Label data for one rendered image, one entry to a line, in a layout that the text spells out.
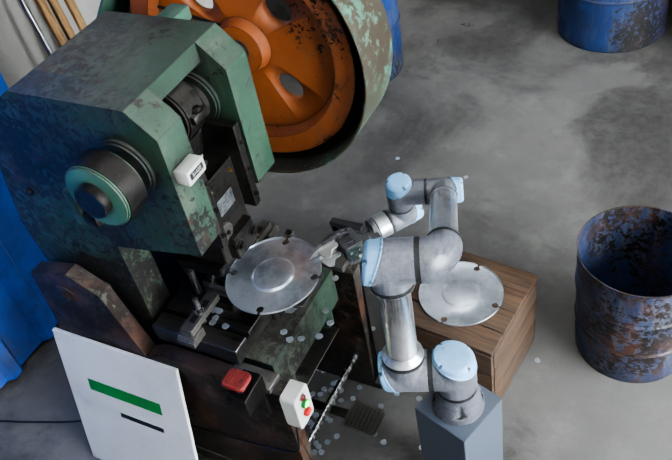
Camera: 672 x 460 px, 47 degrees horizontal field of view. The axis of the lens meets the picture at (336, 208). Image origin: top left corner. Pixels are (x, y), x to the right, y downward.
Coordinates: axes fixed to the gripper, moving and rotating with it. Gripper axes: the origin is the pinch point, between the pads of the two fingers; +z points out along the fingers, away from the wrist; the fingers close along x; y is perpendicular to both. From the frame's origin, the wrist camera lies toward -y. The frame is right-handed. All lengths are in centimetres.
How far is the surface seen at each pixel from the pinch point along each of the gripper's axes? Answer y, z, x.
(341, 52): -8, -28, -54
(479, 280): 1, -52, 49
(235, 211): -8.4, 14.4, -21.9
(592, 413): 46, -64, 86
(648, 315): 45, -86, 49
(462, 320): 12, -38, 48
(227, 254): -3.2, 21.9, -13.6
